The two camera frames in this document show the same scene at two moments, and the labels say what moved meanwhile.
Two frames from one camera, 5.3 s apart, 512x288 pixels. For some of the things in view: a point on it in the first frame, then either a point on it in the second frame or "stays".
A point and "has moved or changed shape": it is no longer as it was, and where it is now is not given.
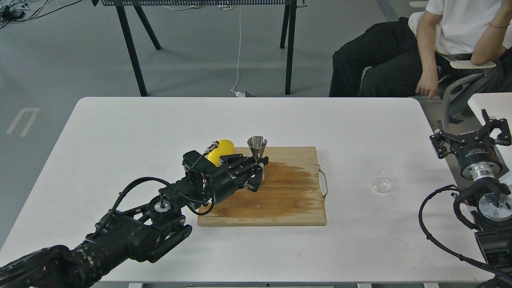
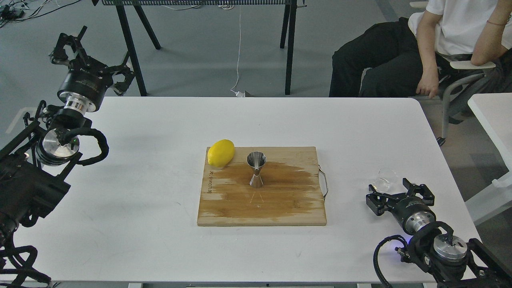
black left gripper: (220, 182) to (86, 81)
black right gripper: (479, 161) to (413, 211)
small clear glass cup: (384, 178) stays
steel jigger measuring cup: (258, 144) has moved or changed shape
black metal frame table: (288, 31) stays
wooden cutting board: (291, 193) stays
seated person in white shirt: (400, 59) stays
